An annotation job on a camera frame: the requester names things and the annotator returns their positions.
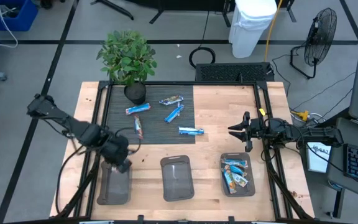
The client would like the grey translucent plastic tray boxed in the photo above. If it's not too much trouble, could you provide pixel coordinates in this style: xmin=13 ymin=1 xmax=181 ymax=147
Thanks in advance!
xmin=219 ymin=152 xmax=256 ymax=198
xmin=160 ymin=154 xmax=196 ymax=202
xmin=96 ymin=160 xmax=133 ymax=206

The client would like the blue brown granola bar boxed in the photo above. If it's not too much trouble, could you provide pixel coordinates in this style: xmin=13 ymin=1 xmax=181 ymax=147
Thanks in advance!
xmin=159 ymin=95 xmax=185 ymax=106

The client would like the grey desk with keyboard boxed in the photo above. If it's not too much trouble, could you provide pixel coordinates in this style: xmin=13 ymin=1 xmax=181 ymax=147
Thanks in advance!
xmin=326 ymin=117 xmax=358 ymax=218

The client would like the black floor fan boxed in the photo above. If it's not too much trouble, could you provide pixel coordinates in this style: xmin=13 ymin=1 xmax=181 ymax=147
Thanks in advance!
xmin=290 ymin=7 xmax=338 ymax=80

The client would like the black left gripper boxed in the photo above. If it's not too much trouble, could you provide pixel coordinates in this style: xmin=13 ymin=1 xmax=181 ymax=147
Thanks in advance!
xmin=99 ymin=132 xmax=134 ymax=174

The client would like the black perforated box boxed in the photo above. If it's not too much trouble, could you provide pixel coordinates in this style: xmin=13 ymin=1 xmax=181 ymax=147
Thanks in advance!
xmin=195 ymin=62 xmax=275 ymax=83

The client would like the black equipment stand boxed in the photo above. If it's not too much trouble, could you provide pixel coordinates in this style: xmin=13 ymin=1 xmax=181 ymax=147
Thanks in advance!
xmin=90 ymin=0 xmax=297 ymax=29

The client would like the green potted plant black pot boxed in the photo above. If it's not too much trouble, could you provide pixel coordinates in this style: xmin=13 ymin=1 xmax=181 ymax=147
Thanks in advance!
xmin=96 ymin=29 xmax=158 ymax=106

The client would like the black aluminium table frame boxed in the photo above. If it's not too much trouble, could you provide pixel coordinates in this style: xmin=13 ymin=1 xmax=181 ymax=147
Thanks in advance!
xmin=50 ymin=80 xmax=316 ymax=224

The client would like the white paper sign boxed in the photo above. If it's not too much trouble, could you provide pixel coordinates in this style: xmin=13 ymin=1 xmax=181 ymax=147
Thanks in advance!
xmin=305 ymin=141 xmax=334 ymax=174

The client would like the yellow plug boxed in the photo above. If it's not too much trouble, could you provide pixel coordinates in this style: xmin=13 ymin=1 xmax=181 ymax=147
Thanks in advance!
xmin=292 ymin=110 xmax=310 ymax=122

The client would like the yellow cable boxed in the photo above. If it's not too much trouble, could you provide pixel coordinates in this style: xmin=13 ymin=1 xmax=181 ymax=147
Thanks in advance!
xmin=263 ymin=0 xmax=284 ymax=62

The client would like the white trash bin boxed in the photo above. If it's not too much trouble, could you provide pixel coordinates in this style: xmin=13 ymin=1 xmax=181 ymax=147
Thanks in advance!
xmin=228 ymin=0 xmax=278 ymax=59

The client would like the dark woven placemat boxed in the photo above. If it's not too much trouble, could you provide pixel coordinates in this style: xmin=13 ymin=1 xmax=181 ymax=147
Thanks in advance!
xmin=106 ymin=84 xmax=196 ymax=145

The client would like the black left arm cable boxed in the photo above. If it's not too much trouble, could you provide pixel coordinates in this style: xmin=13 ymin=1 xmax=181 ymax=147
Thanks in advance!
xmin=55 ymin=143 xmax=88 ymax=215

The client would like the blue snack bar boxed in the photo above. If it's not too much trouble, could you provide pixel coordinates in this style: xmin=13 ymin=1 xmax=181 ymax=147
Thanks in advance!
xmin=221 ymin=157 xmax=249 ymax=168

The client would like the grey snack bar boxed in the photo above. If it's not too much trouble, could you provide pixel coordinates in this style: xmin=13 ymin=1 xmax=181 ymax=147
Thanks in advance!
xmin=233 ymin=173 xmax=249 ymax=188

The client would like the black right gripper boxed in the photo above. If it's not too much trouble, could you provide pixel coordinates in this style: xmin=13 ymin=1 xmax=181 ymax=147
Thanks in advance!
xmin=227 ymin=111 xmax=266 ymax=153

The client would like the black coiled cable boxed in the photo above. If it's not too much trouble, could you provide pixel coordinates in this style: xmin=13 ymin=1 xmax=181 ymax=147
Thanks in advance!
xmin=188 ymin=11 xmax=216 ymax=69

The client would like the large blue plastic bin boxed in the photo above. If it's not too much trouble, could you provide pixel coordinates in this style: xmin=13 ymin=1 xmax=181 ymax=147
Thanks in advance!
xmin=0 ymin=0 xmax=39 ymax=32

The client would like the blue red granola bar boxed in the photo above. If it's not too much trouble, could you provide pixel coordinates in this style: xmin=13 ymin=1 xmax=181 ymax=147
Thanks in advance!
xmin=125 ymin=103 xmax=152 ymax=116

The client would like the blue white granola bar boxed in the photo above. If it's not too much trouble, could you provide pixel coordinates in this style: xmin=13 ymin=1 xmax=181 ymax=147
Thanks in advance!
xmin=178 ymin=126 xmax=205 ymax=136

